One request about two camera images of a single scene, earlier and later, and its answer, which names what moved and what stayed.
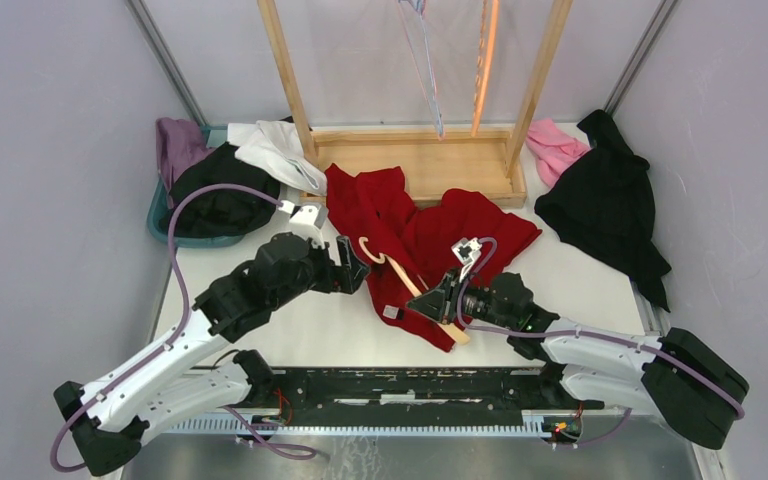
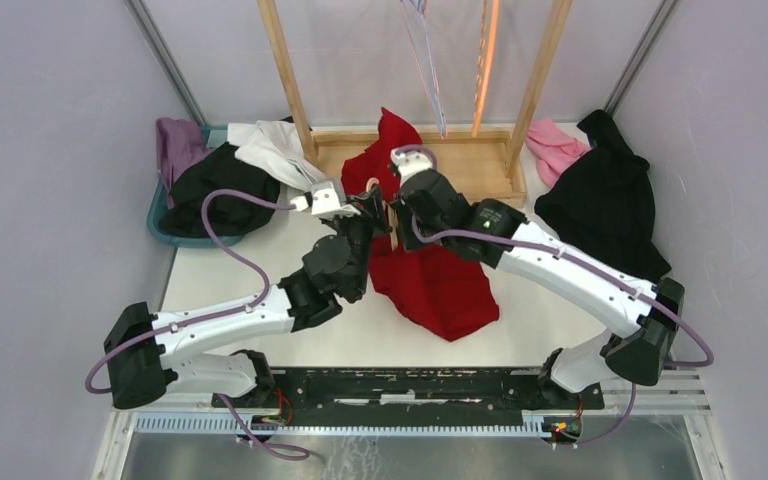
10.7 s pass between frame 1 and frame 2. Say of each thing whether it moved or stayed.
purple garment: stayed
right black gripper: moved
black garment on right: stayed
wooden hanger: moved
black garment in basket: stayed
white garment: stayed
